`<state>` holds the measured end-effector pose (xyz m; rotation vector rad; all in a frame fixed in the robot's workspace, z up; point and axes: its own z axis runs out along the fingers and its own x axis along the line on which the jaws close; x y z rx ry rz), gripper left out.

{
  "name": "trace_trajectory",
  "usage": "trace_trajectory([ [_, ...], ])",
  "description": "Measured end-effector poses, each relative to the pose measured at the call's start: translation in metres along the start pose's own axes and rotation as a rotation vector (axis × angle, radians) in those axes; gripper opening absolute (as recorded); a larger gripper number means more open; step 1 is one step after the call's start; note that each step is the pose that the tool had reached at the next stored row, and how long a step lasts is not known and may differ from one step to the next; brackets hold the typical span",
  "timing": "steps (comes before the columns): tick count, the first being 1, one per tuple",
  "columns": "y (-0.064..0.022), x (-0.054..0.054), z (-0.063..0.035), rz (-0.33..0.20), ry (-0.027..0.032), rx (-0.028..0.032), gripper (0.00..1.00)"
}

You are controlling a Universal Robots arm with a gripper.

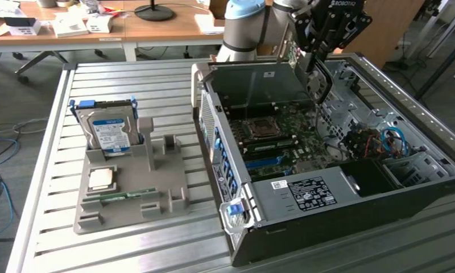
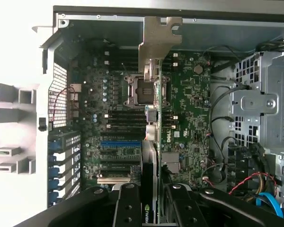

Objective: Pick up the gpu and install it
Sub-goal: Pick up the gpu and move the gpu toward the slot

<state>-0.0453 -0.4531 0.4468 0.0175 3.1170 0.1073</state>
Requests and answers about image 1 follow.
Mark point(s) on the grey cup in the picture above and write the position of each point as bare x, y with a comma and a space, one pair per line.
47, 3

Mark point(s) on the hard disk blue caddy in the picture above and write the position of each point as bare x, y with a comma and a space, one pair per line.
108, 132

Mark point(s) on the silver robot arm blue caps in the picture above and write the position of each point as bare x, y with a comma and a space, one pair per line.
243, 31

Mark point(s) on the wooden cabinet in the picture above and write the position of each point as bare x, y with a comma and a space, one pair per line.
394, 28

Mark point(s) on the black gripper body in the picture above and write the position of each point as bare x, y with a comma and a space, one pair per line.
338, 7

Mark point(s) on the black open PC case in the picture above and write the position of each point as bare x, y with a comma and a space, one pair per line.
326, 227

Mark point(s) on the small white labelled box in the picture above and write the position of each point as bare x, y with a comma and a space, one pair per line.
99, 25

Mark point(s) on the silver disk bay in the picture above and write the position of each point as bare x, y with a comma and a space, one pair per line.
421, 170

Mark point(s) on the silver CPU chip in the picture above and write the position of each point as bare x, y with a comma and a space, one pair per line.
100, 179

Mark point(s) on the green motherboard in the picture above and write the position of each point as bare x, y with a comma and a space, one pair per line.
307, 142

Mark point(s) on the white box black lid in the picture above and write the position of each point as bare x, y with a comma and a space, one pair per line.
23, 27

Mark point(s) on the grey parts rack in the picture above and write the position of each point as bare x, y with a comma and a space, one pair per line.
136, 176

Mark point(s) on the black graphics card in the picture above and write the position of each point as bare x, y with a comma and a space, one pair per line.
320, 85

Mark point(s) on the black metal post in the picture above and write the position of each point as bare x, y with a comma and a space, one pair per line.
443, 59

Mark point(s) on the blue expansion slot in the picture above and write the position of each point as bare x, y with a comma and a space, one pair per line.
263, 163

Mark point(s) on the brown cardboard box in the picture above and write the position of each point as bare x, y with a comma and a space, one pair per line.
216, 10

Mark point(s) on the silver perforated drive cage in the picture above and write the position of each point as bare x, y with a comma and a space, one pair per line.
340, 119

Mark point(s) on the CPU socket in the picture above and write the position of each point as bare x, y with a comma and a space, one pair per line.
264, 127

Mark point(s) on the white paper stack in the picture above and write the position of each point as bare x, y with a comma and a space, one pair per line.
208, 25

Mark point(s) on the grey chipset heat sink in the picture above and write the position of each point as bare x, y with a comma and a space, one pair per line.
304, 167

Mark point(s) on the blue case latch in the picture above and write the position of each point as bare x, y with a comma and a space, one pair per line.
235, 210

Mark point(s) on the black monitor stand base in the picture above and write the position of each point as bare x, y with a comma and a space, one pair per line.
153, 12

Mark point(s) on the flat white box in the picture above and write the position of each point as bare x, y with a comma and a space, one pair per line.
69, 27

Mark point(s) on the grey power supply unit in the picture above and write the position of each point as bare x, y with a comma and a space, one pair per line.
272, 204

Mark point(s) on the wooden desk white frame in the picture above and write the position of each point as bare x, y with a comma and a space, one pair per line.
41, 41
167, 29

